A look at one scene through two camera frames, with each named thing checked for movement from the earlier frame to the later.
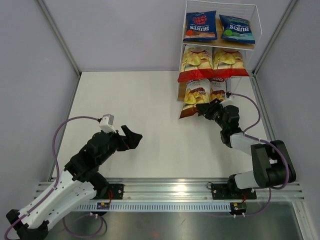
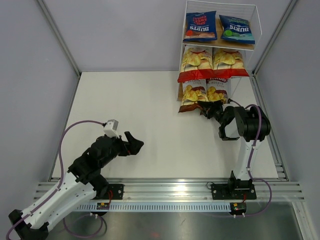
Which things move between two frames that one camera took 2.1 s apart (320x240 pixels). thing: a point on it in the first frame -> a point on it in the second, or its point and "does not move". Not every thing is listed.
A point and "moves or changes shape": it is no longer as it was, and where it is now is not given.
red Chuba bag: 197,62 does not move
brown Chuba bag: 218,89 moves or changes shape
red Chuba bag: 228,62 does not move
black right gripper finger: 204,109 does not move
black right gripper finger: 216,104 does not move
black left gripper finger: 132,139 -> 135,145
